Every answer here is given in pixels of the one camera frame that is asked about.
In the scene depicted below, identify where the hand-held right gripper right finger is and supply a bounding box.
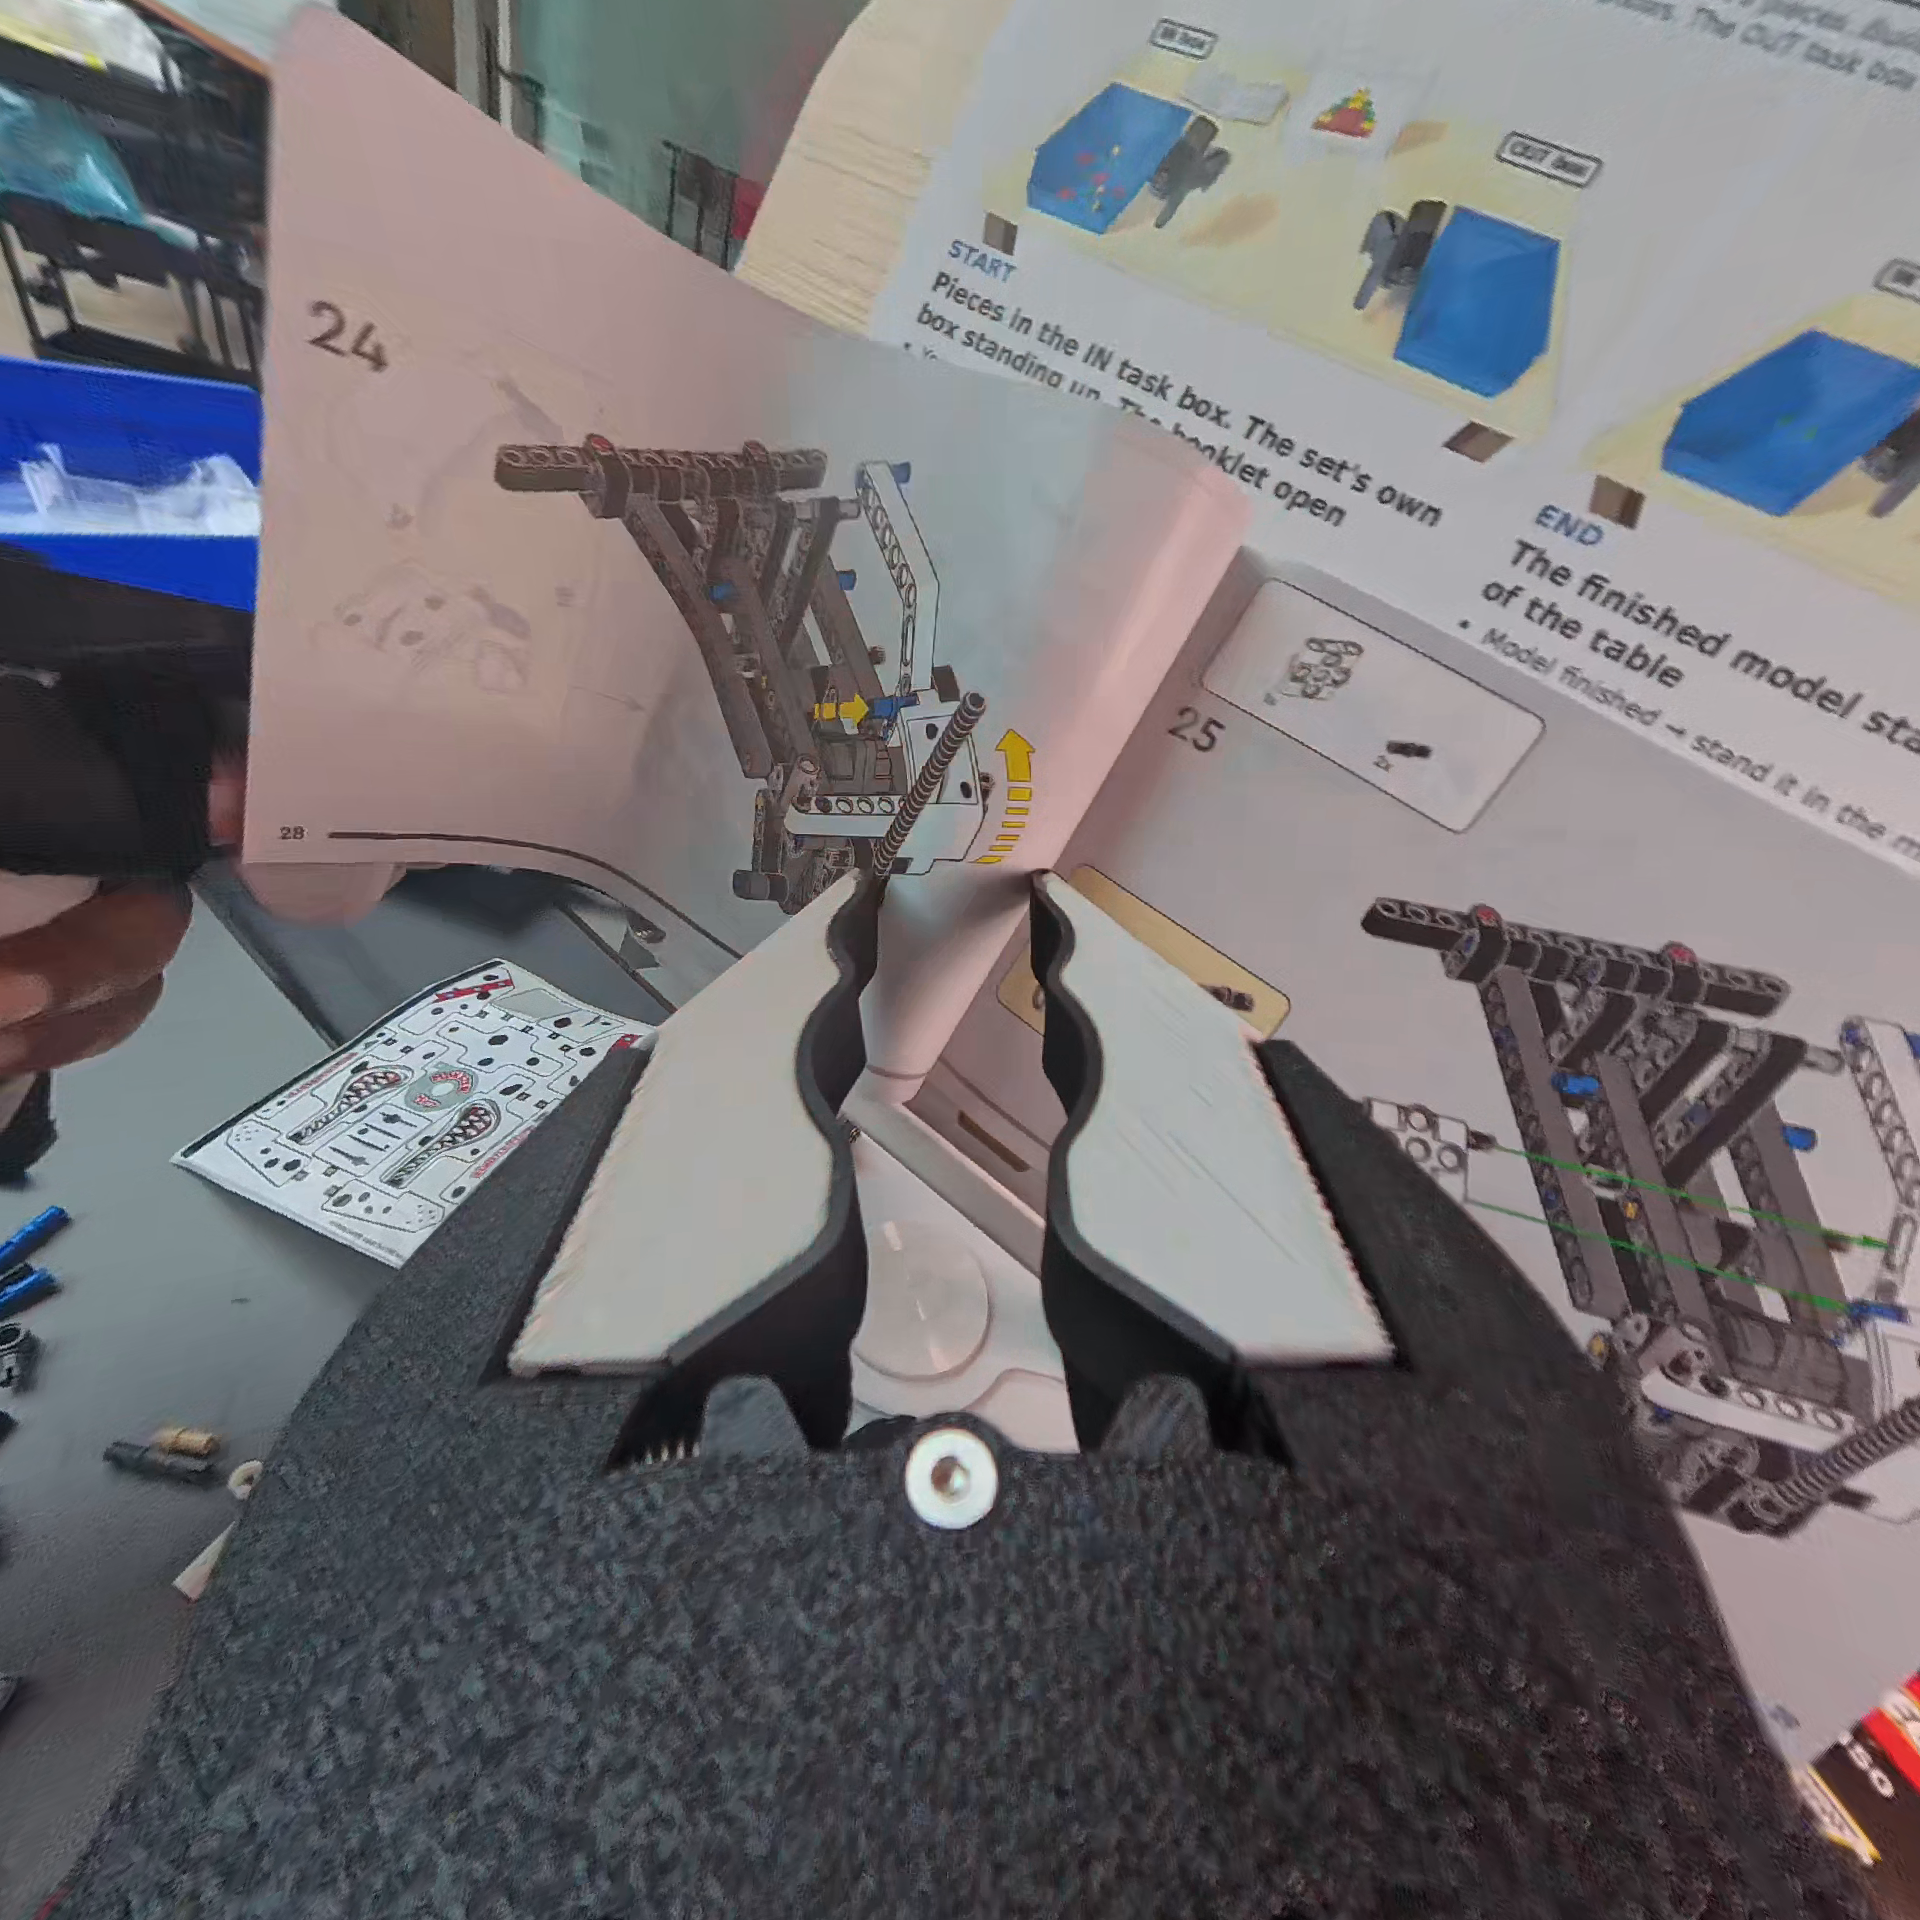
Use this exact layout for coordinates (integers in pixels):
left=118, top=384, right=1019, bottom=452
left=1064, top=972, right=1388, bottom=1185
left=1030, top=873, right=1402, bottom=1369

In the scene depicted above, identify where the toy truck box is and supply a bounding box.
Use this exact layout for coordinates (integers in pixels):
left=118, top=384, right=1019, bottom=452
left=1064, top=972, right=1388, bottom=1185
left=1792, top=1668, right=1920, bottom=1872

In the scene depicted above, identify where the small black tan toy pin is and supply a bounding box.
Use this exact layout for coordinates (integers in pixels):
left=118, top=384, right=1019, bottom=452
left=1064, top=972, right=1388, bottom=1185
left=102, top=1424, right=230, bottom=1490

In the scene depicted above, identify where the person's left hand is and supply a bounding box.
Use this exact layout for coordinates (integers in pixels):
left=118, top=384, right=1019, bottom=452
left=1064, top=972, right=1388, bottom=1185
left=0, top=882, right=196, bottom=1081

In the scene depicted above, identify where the grey desk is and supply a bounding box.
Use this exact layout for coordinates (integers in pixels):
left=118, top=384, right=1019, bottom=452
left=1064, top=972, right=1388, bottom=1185
left=0, top=862, right=692, bottom=1920

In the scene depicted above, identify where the pile of blue black pins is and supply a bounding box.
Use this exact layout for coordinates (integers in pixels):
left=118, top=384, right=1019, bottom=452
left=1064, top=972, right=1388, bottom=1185
left=0, top=1204, right=74, bottom=1398

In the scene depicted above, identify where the instruction booklet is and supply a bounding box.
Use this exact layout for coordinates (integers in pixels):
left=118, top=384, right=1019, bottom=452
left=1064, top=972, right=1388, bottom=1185
left=241, top=8, right=1920, bottom=1779

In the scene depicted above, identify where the white booklet stand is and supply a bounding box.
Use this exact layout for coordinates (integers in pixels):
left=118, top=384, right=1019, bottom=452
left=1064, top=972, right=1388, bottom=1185
left=838, top=1049, right=1086, bottom=1455

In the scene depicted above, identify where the teal plastic bag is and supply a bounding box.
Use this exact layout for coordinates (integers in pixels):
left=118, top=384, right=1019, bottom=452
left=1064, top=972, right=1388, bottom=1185
left=0, top=82, right=146, bottom=232

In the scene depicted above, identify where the printed instruction poster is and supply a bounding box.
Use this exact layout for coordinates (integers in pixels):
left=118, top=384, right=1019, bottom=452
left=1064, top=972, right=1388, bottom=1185
left=736, top=0, right=1920, bottom=881

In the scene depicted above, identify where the sticker sheet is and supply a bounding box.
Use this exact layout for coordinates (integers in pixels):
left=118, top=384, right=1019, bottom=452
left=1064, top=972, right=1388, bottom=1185
left=170, top=959, right=656, bottom=1273

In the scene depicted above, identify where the clear plastic bag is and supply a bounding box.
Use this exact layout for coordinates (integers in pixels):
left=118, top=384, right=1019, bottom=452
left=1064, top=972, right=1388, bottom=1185
left=0, top=442, right=261, bottom=545

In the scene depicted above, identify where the blue plastic bin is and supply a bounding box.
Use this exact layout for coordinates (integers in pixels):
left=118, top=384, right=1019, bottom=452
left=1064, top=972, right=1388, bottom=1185
left=0, top=355, right=266, bottom=618

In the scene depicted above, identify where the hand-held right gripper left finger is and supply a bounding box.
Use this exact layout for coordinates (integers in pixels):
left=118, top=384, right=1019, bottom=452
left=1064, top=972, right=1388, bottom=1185
left=507, top=873, right=881, bottom=1379

